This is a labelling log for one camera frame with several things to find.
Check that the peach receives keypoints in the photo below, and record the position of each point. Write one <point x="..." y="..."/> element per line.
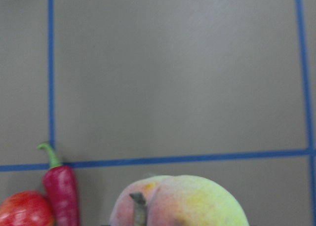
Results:
<point x="183" y="200"/>

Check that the red apple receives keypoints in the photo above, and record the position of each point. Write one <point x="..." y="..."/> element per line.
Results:
<point x="27" y="208"/>

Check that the brown paper table cover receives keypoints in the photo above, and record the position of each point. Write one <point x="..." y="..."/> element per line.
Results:
<point x="127" y="89"/>

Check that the red chili pepper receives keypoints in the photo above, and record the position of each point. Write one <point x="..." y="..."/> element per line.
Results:
<point x="60" y="185"/>

